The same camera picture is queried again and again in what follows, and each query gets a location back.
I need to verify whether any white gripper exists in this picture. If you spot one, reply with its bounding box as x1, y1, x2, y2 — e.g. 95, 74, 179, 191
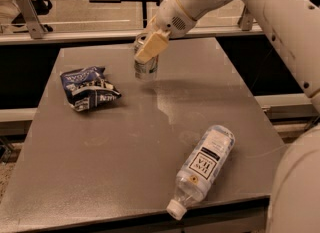
134, 0, 200, 64

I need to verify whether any silver 7up soda can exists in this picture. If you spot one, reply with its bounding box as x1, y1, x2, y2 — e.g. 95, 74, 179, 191
134, 33, 158, 81

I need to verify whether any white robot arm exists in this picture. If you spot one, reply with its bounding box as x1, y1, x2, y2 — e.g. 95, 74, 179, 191
135, 0, 320, 233

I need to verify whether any blue crumpled chip bag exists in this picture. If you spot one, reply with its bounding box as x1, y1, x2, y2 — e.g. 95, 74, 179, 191
60, 66, 121, 112

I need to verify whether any clear plastic tea bottle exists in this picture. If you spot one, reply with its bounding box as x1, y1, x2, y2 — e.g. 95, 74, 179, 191
166, 125, 235, 220

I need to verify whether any right metal bracket post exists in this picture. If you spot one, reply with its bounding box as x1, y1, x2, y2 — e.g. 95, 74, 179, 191
238, 7, 254, 31

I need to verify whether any left metal bracket post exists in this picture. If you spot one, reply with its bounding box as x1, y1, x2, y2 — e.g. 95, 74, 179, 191
15, 0, 45, 39

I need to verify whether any horizontal metal rail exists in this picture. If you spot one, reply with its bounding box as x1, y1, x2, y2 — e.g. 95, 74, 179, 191
0, 24, 263, 46

